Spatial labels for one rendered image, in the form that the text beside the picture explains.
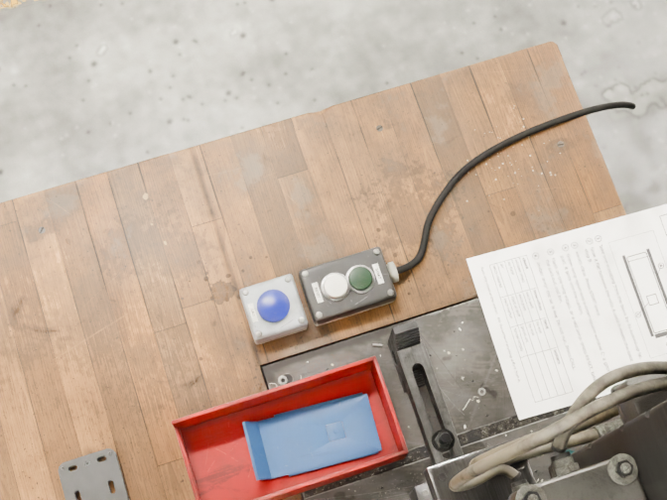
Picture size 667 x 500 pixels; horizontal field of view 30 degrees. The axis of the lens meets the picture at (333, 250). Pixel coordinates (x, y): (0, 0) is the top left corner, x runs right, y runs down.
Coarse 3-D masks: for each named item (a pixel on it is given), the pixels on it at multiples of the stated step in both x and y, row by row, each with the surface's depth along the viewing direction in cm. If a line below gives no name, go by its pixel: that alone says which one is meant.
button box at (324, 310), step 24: (552, 120) 161; (504, 144) 160; (432, 216) 157; (336, 264) 152; (360, 264) 152; (384, 264) 153; (408, 264) 154; (312, 288) 151; (384, 288) 152; (312, 312) 151; (336, 312) 151
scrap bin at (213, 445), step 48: (288, 384) 145; (336, 384) 151; (384, 384) 145; (192, 432) 149; (240, 432) 149; (384, 432) 149; (192, 480) 145; (240, 480) 147; (288, 480) 147; (336, 480) 147
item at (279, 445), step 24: (336, 408) 150; (360, 408) 150; (264, 432) 149; (288, 432) 149; (312, 432) 149; (360, 432) 149; (264, 456) 147; (288, 456) 148; (312, 456) 148; (336, 456) 148
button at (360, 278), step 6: (354, 270) 151; (360, 270) 151; (366, 270) 151; (348, 276) 151; (354, 276) 151; (360, 276) 151; (366, 276) 151; (354, 282) 151; (360, 282) 151; (366, 282) 151; (354, 288) 151; (360, 288) 151; (366, 288) 151
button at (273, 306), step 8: (264, 296) 150; (272, 296) 150; (280, 296) 150; (264, 304) 150; (272, 304) 150; (280, 304) 150; (288, 304) 150; (264, 312) 150; (272, 312) 150; (280, 312) 150; (288, 312) 150; (272, 320) 150
